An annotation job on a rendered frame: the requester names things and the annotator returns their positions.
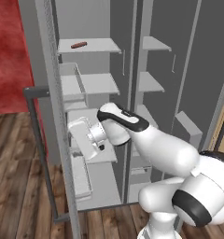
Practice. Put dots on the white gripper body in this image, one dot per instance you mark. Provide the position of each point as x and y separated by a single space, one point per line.
81 137

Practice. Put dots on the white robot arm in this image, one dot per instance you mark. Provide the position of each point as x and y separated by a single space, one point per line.
166 149

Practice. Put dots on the grey fridge door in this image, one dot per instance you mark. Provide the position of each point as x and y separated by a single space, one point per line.
207 46
51 62

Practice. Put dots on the brown sausage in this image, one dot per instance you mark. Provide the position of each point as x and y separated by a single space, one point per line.
78 45

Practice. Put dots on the grey fridge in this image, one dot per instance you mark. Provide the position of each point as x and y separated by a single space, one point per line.
95 18

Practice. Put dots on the grey door bin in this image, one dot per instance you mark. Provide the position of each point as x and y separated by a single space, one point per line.
81 177
188 126
72 82

